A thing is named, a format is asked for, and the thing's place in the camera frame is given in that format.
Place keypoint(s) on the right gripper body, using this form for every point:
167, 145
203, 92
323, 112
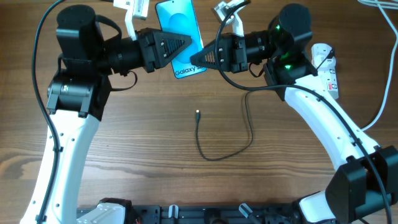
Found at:
240, 52

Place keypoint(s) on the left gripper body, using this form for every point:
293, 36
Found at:
145, 46

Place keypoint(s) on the teal Galaxy smartphone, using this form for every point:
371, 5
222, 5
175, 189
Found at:
178, 18

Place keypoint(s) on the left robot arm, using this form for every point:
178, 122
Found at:
78, 94

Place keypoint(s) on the white power strip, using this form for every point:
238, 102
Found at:
323, 59

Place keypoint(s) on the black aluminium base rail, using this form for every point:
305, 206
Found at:
268, 213

